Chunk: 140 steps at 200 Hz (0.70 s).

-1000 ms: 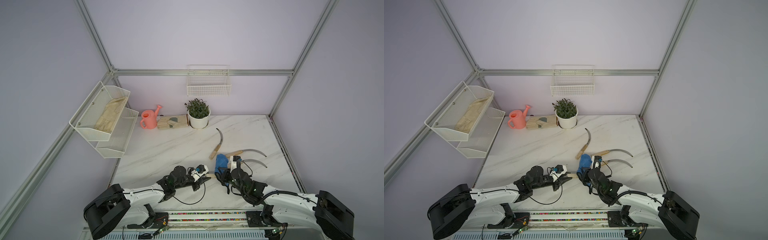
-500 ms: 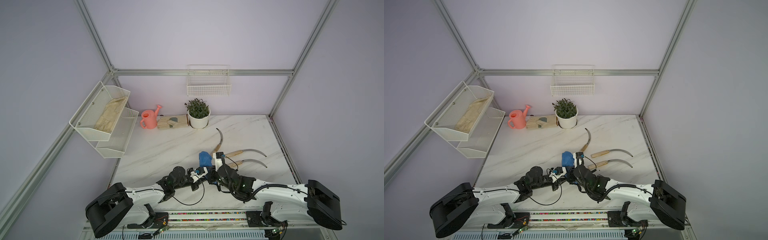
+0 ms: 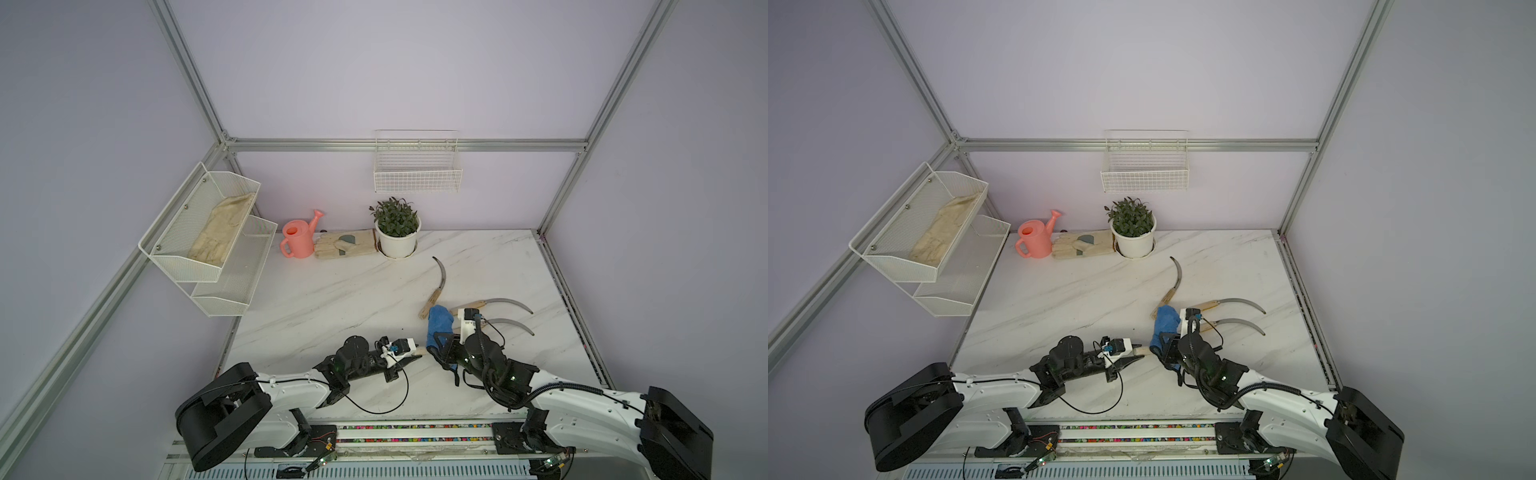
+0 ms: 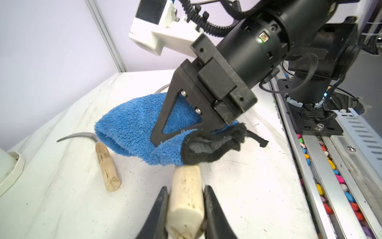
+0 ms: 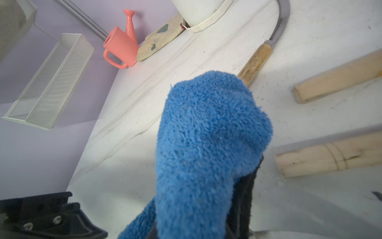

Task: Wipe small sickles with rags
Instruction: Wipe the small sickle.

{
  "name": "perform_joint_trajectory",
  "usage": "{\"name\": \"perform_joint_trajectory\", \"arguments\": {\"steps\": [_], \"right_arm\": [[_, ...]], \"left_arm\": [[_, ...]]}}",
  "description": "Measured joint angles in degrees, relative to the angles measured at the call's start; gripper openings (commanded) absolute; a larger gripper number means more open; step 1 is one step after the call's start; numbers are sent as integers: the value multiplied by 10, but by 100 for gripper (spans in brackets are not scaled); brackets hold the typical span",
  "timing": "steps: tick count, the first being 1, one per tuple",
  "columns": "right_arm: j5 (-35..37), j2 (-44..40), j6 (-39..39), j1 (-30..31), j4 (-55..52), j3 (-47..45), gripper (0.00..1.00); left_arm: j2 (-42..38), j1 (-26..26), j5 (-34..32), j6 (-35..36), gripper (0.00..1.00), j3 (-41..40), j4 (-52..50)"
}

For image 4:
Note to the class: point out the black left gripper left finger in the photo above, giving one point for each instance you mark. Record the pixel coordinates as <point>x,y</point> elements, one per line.
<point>154,226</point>

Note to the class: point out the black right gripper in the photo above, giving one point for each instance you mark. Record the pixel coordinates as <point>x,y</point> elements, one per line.
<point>219,82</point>

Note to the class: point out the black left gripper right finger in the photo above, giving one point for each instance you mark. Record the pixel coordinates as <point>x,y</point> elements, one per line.
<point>217,224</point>

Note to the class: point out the sickle with wooden handle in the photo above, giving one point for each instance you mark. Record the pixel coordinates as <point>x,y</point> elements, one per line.
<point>162,89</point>
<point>186,208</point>
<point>109,172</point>

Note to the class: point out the blue fluffy rag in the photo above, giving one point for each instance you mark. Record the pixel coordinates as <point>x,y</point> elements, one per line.
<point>127,129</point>

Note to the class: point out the sickle with wooden handle middle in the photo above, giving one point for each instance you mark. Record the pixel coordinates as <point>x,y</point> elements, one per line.
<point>162,89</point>

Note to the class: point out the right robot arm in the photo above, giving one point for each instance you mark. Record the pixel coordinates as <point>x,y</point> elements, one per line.
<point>325,56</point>

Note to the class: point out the white plant pot with saucer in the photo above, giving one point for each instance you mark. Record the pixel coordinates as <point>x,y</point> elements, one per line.
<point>12,165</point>

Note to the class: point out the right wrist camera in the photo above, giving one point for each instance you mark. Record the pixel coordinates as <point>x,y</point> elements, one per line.
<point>156,26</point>

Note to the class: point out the aluminium frame profile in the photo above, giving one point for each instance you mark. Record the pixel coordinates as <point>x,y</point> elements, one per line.
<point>106,34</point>

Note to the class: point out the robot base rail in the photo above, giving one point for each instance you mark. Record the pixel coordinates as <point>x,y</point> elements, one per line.
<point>341,174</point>

